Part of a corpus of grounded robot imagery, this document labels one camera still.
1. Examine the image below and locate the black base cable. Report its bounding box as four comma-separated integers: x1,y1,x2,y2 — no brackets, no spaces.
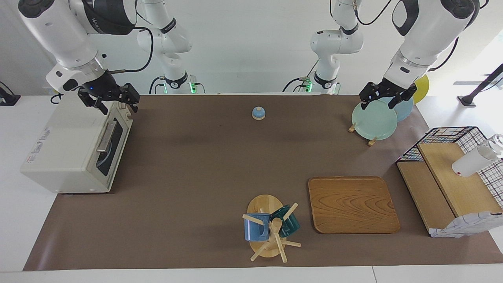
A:
149,76,166,95
283,59,319,93

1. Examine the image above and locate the sky blue plate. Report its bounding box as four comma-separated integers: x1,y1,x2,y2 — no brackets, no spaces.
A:
387,96,414,122

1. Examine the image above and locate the white toaster oven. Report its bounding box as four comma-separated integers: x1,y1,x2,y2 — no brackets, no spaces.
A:
20,91,134,194

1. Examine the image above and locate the black stand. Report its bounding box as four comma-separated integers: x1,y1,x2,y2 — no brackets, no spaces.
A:
457,63,503,107

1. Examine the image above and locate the glass oven door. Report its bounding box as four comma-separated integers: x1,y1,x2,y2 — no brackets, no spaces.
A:
93,115,134,179

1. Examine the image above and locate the mint green plate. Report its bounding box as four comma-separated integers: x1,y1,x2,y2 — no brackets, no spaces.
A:
351,99,398,141

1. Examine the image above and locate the white checked cloth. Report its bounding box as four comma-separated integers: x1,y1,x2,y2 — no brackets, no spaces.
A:
429,211,503,238

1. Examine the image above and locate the dark teal mug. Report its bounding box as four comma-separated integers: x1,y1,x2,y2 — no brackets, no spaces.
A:
270,204,301,238

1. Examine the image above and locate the black right base cable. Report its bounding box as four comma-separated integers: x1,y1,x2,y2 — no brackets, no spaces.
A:
149,76,166,95

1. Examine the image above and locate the blue mug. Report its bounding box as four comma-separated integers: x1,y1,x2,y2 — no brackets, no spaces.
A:
244,213,272,242

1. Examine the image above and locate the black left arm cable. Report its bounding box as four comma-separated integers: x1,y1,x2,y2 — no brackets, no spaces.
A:
354,0,490,72

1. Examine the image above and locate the white cup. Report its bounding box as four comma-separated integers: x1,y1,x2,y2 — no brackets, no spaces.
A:
452,134,503,178

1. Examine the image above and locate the wooden plate rack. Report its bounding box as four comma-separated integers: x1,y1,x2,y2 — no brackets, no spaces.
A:
348,123,378,147

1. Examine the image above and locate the yellow plate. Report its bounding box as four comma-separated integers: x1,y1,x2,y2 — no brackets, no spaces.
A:
413,75,430,105

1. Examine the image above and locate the black clamp mount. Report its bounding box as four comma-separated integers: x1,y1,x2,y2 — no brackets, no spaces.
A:
0,81,21,107

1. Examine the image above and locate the wooden two-step shelf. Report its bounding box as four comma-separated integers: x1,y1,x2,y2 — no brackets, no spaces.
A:
396,142,503,236

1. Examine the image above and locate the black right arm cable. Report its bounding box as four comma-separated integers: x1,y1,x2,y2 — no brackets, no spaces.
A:
108,26,154,75

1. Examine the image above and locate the black left base cable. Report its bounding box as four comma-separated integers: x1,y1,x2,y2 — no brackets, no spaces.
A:
283,59,319,93

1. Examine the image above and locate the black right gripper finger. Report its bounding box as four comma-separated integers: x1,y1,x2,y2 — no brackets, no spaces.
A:
78,89,109,115
123,83,141,114

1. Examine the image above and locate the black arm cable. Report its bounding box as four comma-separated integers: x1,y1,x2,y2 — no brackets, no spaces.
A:
108,26,154,75
354,0,490,72

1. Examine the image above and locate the black wire basket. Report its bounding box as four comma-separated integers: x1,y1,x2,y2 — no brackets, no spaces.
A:
396,126,503,209

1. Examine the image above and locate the brown table mat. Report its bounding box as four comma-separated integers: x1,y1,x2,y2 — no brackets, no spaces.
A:
23,94,503,272

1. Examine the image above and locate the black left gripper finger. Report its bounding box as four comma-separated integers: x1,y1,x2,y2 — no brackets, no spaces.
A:
359,82,380,110
389,86,418,111

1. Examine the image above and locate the wooden serving tray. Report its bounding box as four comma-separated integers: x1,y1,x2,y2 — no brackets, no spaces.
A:
308,176,401,235

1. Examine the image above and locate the wooden mug tree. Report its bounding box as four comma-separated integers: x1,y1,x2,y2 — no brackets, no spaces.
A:
242,194,302,263

